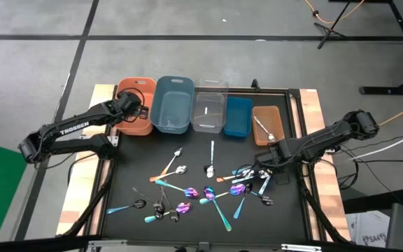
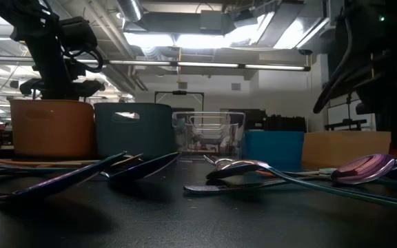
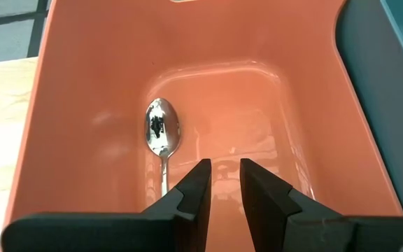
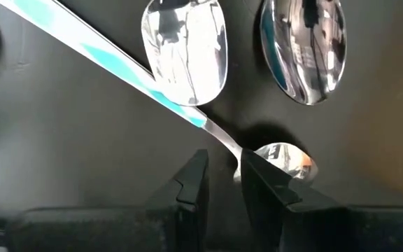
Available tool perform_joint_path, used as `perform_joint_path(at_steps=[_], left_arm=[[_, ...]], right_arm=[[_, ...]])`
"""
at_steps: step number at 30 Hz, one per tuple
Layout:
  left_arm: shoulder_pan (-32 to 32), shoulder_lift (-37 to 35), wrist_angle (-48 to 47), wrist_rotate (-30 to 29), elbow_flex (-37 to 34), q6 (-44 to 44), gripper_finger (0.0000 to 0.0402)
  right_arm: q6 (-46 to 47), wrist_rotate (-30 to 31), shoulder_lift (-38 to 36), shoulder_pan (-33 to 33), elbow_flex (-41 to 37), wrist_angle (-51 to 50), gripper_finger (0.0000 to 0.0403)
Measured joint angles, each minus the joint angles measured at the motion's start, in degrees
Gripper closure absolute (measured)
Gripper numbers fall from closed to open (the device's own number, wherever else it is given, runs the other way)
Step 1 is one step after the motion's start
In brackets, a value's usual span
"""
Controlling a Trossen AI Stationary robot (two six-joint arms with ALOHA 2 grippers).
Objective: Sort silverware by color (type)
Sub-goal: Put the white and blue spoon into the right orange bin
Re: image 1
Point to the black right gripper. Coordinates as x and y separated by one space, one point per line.
278 150

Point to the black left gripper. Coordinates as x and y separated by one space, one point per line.
135 105

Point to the all-black spoon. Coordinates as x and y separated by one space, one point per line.
157 206
159 214
174 216

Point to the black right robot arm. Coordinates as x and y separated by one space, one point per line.
327 136

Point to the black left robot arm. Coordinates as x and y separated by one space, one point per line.
75 127

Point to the large orange plastic bin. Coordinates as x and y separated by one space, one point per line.
135 129

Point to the small brown-orange plastic bin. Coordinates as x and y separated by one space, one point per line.
271 119

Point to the large grey-blue plastic bin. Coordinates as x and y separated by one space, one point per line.
171 105

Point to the small blue plastic bin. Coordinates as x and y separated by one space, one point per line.
238 117

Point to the black table mat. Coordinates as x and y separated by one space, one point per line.
194 154

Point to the clear plastic bin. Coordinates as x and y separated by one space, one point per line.
215 105

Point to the white cardboard box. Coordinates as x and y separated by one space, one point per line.
366 227

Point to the black tripod stand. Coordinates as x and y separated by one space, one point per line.
331 29

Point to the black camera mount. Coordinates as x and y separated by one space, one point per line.
255 84

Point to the metal bracket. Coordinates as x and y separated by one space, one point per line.
301 248

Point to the black desk frame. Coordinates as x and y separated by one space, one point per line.
390 90

